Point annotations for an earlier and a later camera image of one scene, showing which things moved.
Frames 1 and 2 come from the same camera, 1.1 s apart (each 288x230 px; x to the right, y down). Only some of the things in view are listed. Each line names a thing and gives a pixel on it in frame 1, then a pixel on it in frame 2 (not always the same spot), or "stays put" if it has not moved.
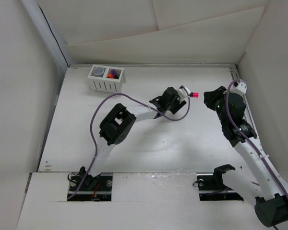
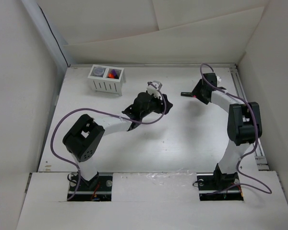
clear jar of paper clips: (98, 71) stays put
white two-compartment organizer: (107, 79) stays put
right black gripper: (210, 97) → (197, 92)
